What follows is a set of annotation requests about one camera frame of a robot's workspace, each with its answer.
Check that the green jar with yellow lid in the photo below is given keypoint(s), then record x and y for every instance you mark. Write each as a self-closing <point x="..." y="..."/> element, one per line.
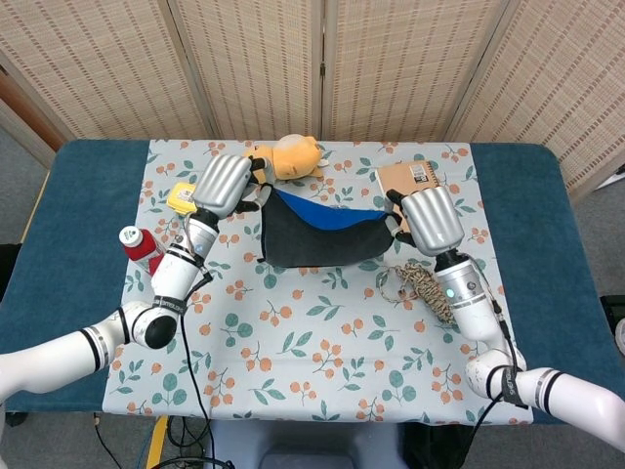
<point x="179" y="198"/>

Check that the bamboo folding screen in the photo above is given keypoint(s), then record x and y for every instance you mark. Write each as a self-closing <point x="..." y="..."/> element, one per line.
<point x="244" y="73"/>

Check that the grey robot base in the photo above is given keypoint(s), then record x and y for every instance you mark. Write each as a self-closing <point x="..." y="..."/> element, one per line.
<point x="303" y="444"/>

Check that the black bag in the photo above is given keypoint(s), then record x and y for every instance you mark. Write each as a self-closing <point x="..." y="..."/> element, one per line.
<point x="439" y="447"/>

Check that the floral tablecloth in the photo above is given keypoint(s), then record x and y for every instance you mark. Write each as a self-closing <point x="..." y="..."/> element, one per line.
<point x="293" y="366"/>

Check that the blue cloth with black trim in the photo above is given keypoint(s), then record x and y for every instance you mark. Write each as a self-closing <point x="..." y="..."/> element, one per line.
<point x="317" y="239"/>

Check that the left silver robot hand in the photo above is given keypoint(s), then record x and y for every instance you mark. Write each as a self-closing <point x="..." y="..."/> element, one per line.
<point x="222" y="183"/>

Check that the brown spiral notebook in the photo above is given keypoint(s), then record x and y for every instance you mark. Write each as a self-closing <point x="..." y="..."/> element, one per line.
<point x="400" y="178"/>

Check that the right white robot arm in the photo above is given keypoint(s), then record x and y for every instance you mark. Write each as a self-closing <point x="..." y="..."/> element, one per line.
<point x="469" y="298"/>

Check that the brown wooden door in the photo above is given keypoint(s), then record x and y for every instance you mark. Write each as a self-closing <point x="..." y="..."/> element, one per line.
<point x="19" y="107"/>

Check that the black box on floor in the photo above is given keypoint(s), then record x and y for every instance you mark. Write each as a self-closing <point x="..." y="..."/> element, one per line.
<point x="612" y="308"/>

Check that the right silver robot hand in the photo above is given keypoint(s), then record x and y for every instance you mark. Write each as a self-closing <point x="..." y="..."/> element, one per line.
<point x="432" y="220"/>

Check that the yellow strip on floor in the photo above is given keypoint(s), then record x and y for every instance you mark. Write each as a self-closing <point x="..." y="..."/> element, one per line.
<point x="157" y="442"/>

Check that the red bottle with white cap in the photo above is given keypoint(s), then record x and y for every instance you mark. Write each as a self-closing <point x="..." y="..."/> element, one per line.
<point x="139" y="246"/>

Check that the teal table cover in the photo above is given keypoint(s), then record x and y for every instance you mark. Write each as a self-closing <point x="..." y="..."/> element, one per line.
<point x="73" y="195"/>

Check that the yellow plush toy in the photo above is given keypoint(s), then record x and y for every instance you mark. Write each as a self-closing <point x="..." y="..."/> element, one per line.
<point x="293" y="158"/>

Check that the black object beside table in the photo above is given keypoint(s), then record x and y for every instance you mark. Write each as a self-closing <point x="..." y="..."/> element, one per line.
<point x="9" y="268"/>

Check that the white object on floor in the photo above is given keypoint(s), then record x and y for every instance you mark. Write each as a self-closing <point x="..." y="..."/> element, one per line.
<point x="616" y="178"/>

